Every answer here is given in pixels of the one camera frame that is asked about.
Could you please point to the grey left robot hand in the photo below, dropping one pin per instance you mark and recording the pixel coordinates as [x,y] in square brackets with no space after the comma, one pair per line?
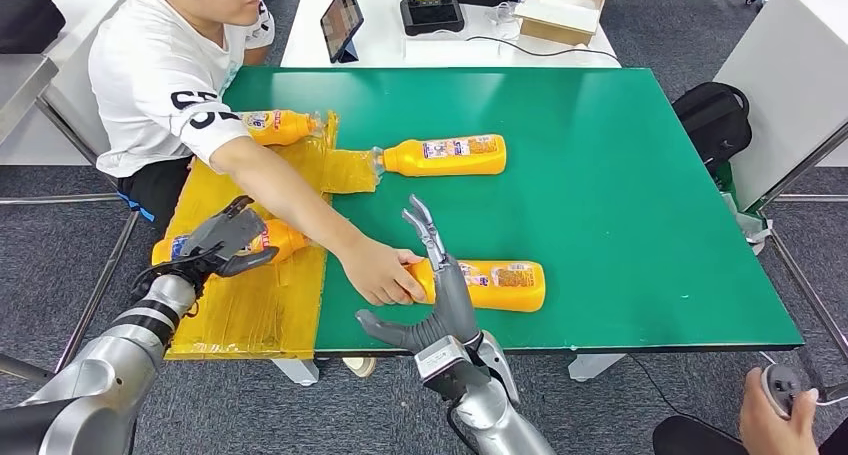
[225,236]

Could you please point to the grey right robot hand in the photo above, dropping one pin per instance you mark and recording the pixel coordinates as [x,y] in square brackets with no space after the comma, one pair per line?
[454,306]

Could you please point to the person's hand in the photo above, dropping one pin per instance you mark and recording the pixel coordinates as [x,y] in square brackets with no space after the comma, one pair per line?
[775,432]

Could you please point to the person's right hand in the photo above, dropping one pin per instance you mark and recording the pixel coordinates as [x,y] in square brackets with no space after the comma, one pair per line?
[374,273]

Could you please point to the orange detergent bottle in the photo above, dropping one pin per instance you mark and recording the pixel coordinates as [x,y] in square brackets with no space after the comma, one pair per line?
[503,300]
[285,127]
[285,236]
[450,164]

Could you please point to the white handheld controller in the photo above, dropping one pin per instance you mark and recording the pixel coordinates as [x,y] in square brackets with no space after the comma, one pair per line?
[782,382]

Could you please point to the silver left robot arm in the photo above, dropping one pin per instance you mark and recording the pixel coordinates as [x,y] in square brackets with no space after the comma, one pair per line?
[119,359]

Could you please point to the person's left forearm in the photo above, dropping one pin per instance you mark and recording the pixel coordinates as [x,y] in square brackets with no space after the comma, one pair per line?
[255,54]

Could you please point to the person's right forearm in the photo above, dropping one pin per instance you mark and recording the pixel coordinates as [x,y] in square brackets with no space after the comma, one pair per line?
[285,197]

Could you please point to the person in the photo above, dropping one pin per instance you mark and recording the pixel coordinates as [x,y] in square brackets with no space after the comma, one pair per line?
[696,439]
[159,74]

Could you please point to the yellow taped board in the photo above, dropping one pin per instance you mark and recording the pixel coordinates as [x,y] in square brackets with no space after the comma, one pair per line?
[265,306]

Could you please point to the tan tape roll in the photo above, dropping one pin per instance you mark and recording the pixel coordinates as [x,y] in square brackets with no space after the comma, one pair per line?
[360,367]

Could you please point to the green top table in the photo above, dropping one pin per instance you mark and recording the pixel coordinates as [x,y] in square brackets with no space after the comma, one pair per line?
[629,207]

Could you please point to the white plastic bag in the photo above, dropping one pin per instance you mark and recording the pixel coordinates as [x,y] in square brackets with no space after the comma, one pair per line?
[752,225]

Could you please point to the white desk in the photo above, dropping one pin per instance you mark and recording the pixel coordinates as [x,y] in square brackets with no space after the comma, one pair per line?
[378,41]

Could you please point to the black tablet on stand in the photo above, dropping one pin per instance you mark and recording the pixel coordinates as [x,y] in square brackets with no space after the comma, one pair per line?
[342,20]

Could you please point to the grey steel plate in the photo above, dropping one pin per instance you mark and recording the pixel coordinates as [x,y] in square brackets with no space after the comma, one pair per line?
[23,94]

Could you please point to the white table, metal legs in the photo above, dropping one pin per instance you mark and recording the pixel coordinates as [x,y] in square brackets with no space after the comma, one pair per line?
[86,15]
[788,74]

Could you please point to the black router with antennas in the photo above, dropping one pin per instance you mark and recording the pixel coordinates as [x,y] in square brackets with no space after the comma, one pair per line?
[431,12]

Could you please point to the cardboard box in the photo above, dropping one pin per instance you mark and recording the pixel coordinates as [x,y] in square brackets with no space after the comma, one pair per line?
[550,34]

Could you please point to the black cushion bag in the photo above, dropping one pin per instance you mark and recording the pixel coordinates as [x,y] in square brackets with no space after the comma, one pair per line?
[26,18]

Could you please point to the white foam sheet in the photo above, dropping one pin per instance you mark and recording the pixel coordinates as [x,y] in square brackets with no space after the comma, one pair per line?
[556,12]

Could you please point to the black backpack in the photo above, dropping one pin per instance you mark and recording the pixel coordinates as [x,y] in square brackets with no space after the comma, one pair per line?
[712,124]

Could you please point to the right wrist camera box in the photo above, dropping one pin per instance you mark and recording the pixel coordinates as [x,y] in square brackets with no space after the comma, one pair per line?
[440,359]

